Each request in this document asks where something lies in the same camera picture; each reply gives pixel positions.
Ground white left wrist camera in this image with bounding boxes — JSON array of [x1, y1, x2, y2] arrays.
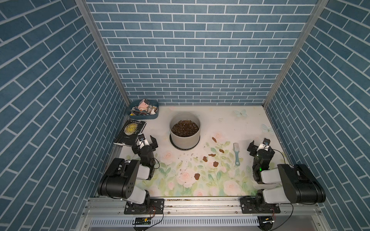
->
[[138, 133, 149, 149]]

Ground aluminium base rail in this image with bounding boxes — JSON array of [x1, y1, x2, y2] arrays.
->
[[82, 196, 322, 218]]

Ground aluminium corner post right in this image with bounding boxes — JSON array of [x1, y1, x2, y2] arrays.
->
[[262, 0, 329, 110]]

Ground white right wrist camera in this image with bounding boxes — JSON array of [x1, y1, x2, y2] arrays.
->
[[262, 138, 271, 151]]

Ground aluminium corner post left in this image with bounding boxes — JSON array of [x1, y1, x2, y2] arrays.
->
[[75, 0, 130, 106]]

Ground left green circuit board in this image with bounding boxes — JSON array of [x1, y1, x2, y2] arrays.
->
[[133, 217, 152, 226]]

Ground black book gold cover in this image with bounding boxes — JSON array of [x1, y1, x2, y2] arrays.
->
[[113, 119, 146, 146]]

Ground white vent grille strip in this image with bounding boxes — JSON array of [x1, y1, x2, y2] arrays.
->
[[89, 216, 259, 228]]

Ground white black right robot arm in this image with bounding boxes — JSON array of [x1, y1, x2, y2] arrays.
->
[[247, 139, 326, 207]]

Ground aluminium corner post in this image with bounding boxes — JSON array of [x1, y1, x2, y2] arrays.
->
[[75, 0, 130, 106], [262, 0, 329, 110]]

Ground teal toothbrush white bristles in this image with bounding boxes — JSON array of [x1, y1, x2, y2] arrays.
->
[[233, 142, 241, 166]]

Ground teal tray with clutter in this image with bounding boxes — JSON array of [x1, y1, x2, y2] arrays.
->
[[125, 99, 160, 120]]

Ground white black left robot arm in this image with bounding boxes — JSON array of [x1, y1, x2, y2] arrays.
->
[[97, 134, 257, 206]]

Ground white ceramic pot with soil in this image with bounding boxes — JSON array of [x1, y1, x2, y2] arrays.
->
[[169, 113, 201, 137]]

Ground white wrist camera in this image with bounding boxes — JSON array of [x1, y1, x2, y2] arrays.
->
[[262, 138, 271, 151], [138, 133, 149, 149]]

